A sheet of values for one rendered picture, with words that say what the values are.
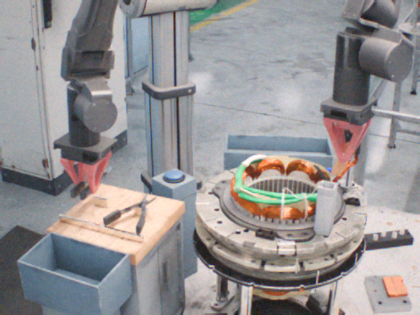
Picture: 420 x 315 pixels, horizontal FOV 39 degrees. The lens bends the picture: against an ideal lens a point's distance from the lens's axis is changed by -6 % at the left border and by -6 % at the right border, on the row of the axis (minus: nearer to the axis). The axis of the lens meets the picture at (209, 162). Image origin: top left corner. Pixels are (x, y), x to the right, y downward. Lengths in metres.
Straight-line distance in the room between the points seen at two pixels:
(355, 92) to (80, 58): 0.44
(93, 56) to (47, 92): 2.24
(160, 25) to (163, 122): 0.24
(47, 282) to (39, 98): 2.29
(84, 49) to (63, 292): 0.40
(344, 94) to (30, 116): 2.59
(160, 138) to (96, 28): 0.59
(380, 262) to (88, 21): 0.96
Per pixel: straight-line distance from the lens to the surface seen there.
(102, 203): 1.19
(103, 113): 0.98
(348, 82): 0.93
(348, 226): 1.09
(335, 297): 1.19
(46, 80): 3.24
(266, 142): 1.50
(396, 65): 0.87
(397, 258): 1.59
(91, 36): 0.98
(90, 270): 1.13
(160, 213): 1.17
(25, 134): 3.45
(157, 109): 1.48
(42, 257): 1.13
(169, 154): 1.53
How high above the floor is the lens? 1.66
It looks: 26 degrees down
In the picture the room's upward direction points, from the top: straight up
